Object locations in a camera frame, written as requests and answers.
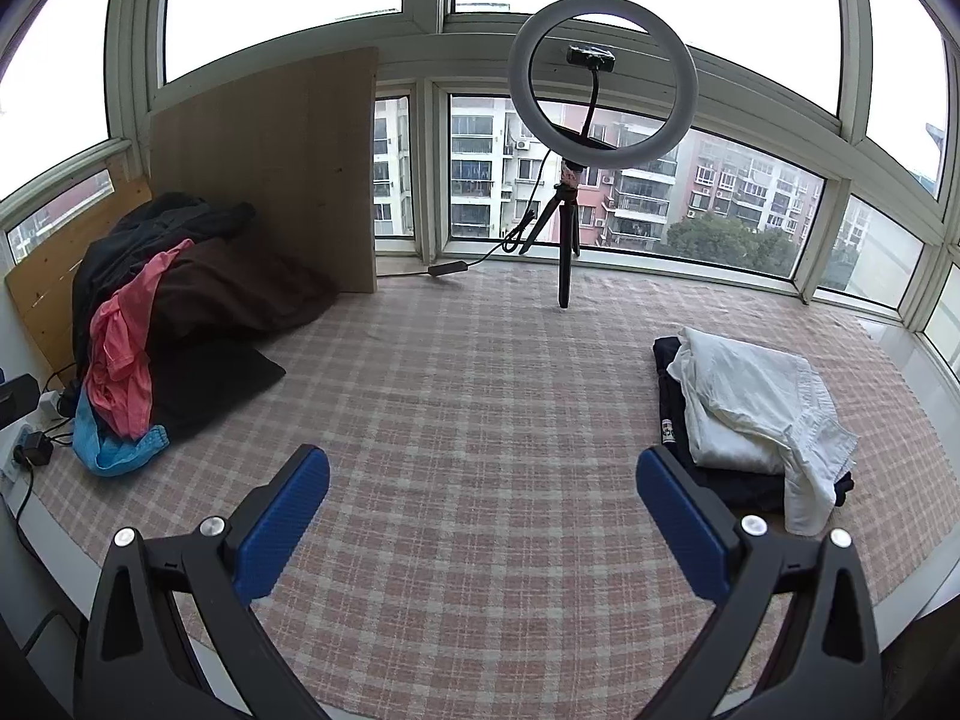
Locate pink plaid blanket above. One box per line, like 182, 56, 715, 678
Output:
34, 266, 960, 713

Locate light blue garment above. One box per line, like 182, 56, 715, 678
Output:
73, 390, 170, 477

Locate black tripod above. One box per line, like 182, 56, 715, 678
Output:
516, 156, 586, 310

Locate brown garment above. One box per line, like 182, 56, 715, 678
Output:
146, 236, 338, 350

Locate pink garment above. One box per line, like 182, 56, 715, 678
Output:
85, 238, 196, 440

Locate white ring light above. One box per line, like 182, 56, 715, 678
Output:
508, 0, 698, 173

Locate black cable with inline remote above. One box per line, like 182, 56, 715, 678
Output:
426, 152, 560, 278

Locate white power strip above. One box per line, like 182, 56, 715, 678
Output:
0, 420, 38, 485

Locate large wooden board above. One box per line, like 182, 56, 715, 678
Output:
148, 46, 380, 295

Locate dark grey pants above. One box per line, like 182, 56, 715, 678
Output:
73, 193, 256, 383

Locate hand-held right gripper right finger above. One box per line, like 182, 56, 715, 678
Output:
636, 445, 886, 720

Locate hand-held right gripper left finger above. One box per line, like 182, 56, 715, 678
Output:
73, 444, 331, 720

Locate white folded garment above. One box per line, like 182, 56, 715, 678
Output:
666, 326, 861, 537

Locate black cloth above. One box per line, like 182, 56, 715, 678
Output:
146, 345, 288, 443

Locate navy folded garment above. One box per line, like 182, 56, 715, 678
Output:
652, 336, 856, 515

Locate pine slat board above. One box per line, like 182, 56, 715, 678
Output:
4, 178, 155, 380

